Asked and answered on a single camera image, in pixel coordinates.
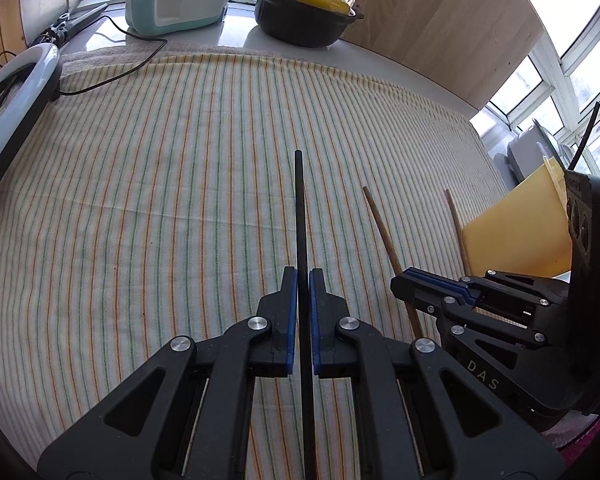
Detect black power cable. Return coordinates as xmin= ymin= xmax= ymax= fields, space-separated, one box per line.
xmin=55 ymin=14 xmax=168 ymax=98

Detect plaid cloth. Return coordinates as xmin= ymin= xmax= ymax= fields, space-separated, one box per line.
xmin=60 ymin=40 xmax=331 ymax=73

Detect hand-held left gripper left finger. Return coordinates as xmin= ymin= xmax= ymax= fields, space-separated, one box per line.
xmin=37 ymin=266 xmax=299 ymax=480

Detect ring light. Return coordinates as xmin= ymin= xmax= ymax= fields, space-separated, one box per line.
xmin=0 ymin=42 xmax=65 ymax=211

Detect yellow plastic container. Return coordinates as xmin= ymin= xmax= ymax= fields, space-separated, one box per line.
xmin=461 ymin=157 xmax=576 ymax=278

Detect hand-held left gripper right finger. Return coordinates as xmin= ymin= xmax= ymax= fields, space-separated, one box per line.
xmin=307 ymin=267 xmax=566 ymax=480

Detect striped tablecloth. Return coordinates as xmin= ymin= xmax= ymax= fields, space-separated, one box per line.
xmin=0 ymin=52 xmax=576 ymax=480

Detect black handled scissors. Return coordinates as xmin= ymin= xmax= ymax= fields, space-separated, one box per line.
xmin=27 ymin=2 xmax=110 ymax=47

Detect light wood board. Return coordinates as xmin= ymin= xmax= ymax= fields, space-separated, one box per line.
xmin=340 ymin=0 xmax=546 ymax=111

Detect black clay pot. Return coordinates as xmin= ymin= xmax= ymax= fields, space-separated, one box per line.
xmin=247 ymin=0 xmax=365 ymax=48

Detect white floral rice cooker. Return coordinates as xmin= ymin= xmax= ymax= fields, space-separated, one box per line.
xmin=505 ymin=119 xmax=568 ymax=186

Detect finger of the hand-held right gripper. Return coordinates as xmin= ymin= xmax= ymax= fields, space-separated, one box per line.
xmin=404 ymin=267 xmax=570 ymax=322
xmin=390 ymin=274 xmax=582 ymax=414

